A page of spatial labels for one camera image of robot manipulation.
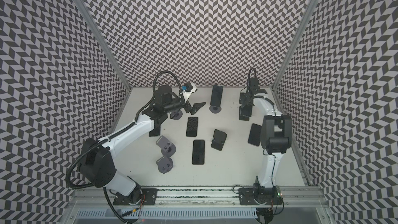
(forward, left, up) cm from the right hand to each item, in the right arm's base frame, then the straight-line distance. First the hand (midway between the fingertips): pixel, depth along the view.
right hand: (247, 102), depth 98 cm
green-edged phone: (+5, +19, +1) cm, 20 cm away
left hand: (-11, +29, +20) cm, 36 cm away
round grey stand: (+2, +20, -10) cm, 23 cm away
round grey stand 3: (-36, +48, -5) cm, 60 cm away
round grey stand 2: (-28, +48, -3) cm, 55 cm away
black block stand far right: (-5, +2, -10) cm, 11 cm away
